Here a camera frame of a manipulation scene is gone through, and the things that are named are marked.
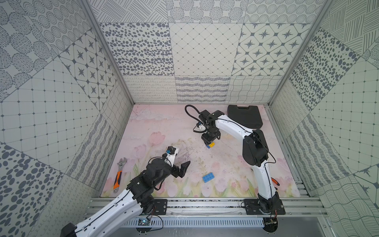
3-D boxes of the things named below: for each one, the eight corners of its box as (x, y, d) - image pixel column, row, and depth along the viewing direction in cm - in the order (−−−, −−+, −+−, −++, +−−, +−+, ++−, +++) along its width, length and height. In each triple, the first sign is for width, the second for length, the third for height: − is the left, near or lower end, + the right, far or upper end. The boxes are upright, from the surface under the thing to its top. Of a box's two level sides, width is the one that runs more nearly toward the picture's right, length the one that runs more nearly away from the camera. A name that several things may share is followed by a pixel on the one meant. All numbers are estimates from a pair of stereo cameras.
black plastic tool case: (230, 131, 107) (232, 126, 102) (226, 109, 121) (227, 104, 116) (262, 131, 107) (265, 126, 102) (254, 109, 121) (257, 104, 116)
